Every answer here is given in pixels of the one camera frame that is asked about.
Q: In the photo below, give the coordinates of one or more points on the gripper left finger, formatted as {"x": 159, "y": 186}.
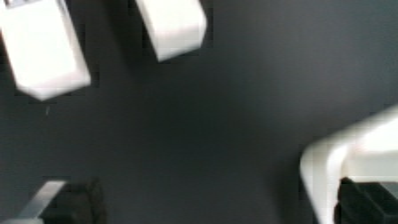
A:
{"x": 65, "y": 203}

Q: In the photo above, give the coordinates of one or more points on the white desk top tray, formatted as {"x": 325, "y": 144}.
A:
{"x": 355, "y": 154}

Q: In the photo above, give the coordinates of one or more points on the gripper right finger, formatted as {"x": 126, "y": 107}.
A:
{"x": 366, "y": 202}

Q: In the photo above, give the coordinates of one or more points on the white desk leg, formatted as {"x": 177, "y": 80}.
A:
{"x": 42, "y": 48}
{"x": 175, "y": 24}

